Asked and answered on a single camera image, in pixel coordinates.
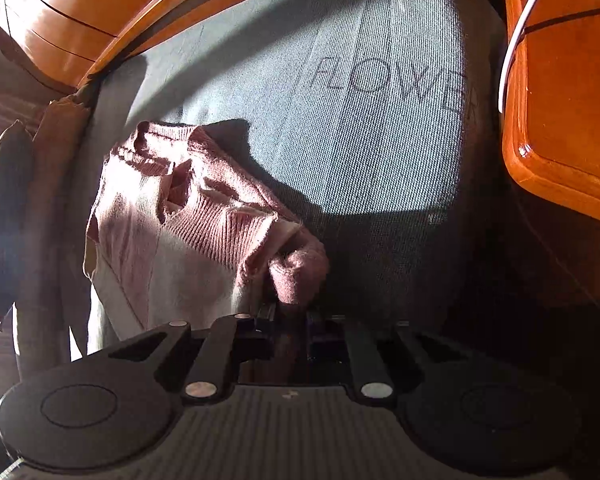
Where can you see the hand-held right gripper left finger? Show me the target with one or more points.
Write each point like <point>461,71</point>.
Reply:
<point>257,330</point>

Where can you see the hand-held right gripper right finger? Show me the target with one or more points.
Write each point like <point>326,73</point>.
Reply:
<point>325,345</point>

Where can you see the pink and cream knit sweater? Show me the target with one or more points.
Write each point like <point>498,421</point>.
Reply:
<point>205,220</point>

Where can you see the folded pink floral quilt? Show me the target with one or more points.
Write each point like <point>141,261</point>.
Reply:
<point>50,185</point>

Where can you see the blue-grey flower print pillow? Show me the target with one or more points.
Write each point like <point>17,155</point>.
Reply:
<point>5,210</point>

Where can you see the wooden bedside cabinet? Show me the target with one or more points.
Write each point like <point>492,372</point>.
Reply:
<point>570,110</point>

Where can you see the wooden headboard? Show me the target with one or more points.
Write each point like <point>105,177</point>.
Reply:
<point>80,0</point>

